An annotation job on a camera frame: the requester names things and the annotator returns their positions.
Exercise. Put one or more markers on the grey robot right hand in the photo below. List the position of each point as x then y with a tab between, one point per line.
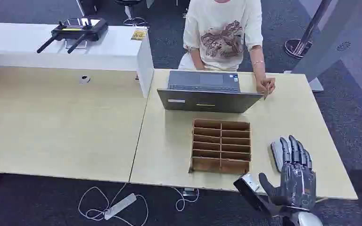
296	187

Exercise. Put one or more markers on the person's left hand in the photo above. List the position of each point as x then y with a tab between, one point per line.
267	84

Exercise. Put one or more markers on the thin small card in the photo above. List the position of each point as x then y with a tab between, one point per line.
266	94

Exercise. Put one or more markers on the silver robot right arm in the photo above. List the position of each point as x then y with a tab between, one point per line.
306	220

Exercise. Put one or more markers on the grey flat pad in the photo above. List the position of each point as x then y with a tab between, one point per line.
277	153

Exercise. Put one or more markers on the grey open laptop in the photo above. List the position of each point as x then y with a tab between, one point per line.
206	99

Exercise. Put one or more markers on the person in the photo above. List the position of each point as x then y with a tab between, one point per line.
221	34

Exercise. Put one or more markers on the wooden divided card box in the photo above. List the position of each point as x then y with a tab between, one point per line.
221	146

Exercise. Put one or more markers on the grey sign stand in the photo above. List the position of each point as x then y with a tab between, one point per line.
334	37

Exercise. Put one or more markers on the yellow printed card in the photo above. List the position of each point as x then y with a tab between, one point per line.
139	34

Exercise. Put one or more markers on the chair base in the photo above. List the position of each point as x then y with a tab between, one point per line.
134	18

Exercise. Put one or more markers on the white power strip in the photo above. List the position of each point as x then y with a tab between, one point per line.
120	206

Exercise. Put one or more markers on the black remote controller with antennas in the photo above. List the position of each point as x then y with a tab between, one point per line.
81	31

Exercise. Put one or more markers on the white desk shelf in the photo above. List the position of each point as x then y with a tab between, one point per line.
74	50

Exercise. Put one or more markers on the clear controller stand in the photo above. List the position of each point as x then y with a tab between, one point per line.
74	45

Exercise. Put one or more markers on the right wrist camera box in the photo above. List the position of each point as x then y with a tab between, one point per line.
249	185

